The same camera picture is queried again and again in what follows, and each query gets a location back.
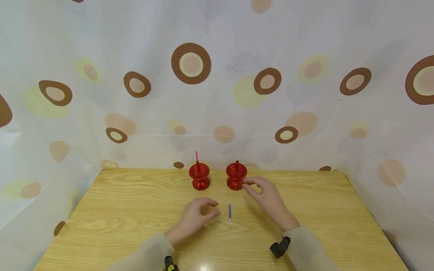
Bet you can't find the person's left hand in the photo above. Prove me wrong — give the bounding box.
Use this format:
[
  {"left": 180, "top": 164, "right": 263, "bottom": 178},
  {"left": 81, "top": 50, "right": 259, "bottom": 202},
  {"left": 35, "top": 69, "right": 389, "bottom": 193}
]
[{"left": 165, "top": 198, "right": 221, "bottom": 248}]

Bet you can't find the person's right hand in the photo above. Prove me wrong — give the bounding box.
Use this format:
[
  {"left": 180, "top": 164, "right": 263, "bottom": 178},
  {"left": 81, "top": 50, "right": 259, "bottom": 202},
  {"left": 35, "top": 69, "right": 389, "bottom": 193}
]
[{"left": 242, "top": 176, "right": 301, "bottom": 231}]

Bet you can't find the person's left forearm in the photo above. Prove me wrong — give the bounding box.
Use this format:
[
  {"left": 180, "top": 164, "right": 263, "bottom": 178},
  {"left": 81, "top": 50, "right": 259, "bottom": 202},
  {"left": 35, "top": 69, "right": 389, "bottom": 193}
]
[{"left": 108, "top": 231, "right": 176, "bottom": 271}]

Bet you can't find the person's right forearm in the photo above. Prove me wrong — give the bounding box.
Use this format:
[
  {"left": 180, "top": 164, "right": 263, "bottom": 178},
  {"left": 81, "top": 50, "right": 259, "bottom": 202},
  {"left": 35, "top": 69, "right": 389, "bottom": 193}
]
[{"left": 283, "top": 225, "right": 339, "bottom": 271}]

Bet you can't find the red candle holder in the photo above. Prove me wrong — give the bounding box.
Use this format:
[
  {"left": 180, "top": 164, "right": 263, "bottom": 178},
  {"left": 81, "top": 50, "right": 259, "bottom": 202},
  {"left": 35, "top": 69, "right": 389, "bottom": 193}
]
[
  {"left": 189, "top": 163, "right": 210, "bottom": 191},
  {"left": 226, "top": 163, "right": 248, "bottom": 191}
]

